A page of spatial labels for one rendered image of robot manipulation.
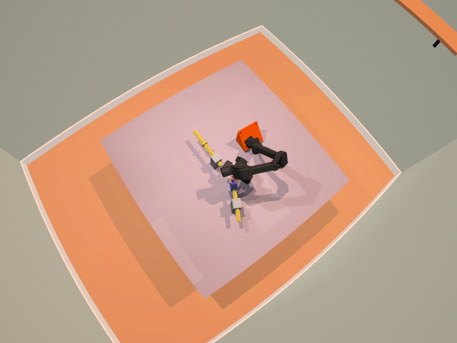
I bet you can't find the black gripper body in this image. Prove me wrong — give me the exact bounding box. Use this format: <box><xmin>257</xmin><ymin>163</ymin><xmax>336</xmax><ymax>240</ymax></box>
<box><xmin>223</xmin><ymin>161</ymin><xmax>253</xmax><ymax>185</ymax></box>

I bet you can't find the olive-yellow square bar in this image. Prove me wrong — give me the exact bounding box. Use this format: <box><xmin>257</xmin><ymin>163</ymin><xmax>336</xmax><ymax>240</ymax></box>
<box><xmin>193</xmin><ymin>130</ymin><xmax>223</xmax><ymax>170</ymax></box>

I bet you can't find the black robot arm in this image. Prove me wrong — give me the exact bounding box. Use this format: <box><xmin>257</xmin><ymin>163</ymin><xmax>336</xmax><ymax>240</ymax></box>
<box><xmin>221</xmin><ymin>136</ymin><xmax>288</xmax><ymax>180</ymax></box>

